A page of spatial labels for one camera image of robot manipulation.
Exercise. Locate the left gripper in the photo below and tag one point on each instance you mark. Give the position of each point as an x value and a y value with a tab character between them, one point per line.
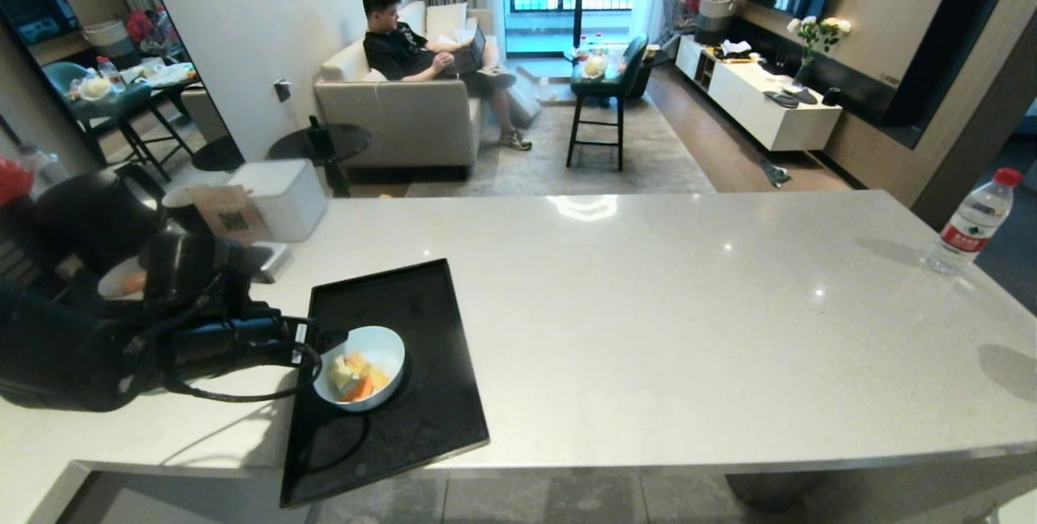
243	342

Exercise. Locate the white bowl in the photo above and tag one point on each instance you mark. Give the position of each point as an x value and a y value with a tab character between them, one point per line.
382	346

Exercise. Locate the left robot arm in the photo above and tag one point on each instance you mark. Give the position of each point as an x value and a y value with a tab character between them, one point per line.
57	354

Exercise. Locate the black tray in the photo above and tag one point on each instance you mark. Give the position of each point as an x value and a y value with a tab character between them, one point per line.
421	427

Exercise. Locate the white trash bin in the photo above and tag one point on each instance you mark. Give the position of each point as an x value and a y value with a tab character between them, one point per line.
283	192

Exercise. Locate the small white dish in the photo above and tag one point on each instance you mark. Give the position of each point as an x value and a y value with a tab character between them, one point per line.
121	283

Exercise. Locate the pale fruit piece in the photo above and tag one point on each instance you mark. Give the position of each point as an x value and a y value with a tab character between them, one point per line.
340	371

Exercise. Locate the orange fruit piece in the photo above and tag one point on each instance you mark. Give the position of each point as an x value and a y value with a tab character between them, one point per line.
371	370

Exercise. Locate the orange peel piece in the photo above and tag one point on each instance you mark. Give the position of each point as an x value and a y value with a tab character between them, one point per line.
358	391

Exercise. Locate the silver flat device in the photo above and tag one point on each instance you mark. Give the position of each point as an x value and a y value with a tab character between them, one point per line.
274	261

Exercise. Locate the black round side table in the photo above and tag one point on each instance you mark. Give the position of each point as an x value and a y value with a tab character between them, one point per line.
344	139

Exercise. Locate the black bottle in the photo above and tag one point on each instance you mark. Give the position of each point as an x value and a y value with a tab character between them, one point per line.
316	135

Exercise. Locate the beige sofa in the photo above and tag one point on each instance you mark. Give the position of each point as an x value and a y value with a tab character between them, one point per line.
405	119

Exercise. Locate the person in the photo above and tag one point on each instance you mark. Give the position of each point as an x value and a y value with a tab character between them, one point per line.
405	50

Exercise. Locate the black laptop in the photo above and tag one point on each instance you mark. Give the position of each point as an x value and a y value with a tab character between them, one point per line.
471	50

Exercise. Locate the clear plastic bottle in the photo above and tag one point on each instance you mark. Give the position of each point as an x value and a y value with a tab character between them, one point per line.
44	164

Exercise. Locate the white sofa cushion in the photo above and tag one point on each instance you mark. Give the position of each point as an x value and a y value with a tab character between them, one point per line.
445	22

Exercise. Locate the red object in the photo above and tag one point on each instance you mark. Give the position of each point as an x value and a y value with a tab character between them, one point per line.
12	180

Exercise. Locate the grey rug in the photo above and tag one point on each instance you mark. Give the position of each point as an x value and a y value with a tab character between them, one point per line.
648	159

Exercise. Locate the dark green bar stool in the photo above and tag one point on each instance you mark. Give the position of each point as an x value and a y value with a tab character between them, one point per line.
608	78

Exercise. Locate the grey cloth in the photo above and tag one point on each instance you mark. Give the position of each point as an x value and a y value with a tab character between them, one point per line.
775	174

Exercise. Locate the white low cabinet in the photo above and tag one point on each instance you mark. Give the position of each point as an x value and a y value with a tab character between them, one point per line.
761	107

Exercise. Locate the woven laundry basket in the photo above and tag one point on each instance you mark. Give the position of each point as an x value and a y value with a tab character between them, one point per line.
716	15

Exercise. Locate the black cup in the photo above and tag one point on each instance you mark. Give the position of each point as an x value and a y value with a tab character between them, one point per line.
832	96

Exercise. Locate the vase with white flowers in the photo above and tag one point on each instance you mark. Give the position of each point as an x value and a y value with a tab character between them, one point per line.
818	34

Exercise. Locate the clear bottle with red cap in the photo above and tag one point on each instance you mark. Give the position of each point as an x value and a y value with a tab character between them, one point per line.
968	228

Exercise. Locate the large wall mirror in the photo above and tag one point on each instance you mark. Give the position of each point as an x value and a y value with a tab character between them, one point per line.
97	46

